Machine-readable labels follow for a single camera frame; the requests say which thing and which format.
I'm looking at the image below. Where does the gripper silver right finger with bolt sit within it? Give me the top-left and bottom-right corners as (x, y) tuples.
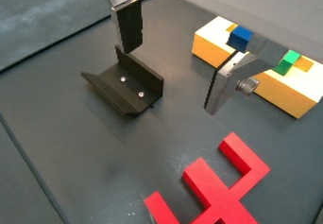
(204, 34), (288, 115)

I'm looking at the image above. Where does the red E-shaped block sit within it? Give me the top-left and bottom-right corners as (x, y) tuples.
(143, 131), (271, 224)

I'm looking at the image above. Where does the blue rectangular block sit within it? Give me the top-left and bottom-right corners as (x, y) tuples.
(227, 26), (252, 53)

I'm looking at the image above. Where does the yellow board with white top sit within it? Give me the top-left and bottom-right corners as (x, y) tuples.
(192, 17), (323, 118)

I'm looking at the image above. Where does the green rectangular block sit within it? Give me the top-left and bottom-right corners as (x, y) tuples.
(272, 50), (300, 76)

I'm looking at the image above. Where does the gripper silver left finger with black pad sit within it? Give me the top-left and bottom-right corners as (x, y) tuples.
(108, 0), (143, 54)

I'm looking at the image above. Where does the black angled bracket stand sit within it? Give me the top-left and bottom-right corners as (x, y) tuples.
(80, 45), (164, 117)

